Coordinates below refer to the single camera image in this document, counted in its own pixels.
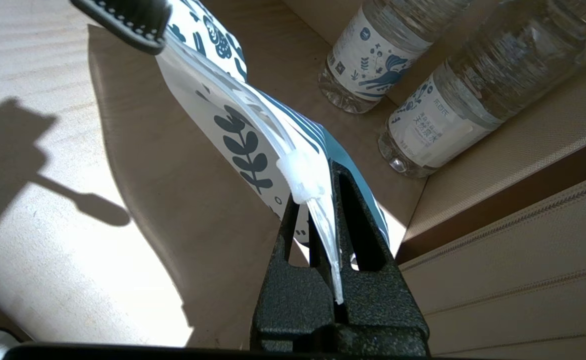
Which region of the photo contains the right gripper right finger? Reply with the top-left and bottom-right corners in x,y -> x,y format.
329,160 -> 430,357

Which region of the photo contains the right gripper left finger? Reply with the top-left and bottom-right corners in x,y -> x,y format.
249,192 -> 339,353

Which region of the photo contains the white blue plastic wrapper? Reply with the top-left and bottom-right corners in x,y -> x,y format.
155,0 -> 391,306

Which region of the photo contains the small clear water bottle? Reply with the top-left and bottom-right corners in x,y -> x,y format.
318,0 -> 474,115
378,0 -> 586,179

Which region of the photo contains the pale green toothbrush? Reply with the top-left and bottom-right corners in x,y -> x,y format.
70,0 -> 173,56

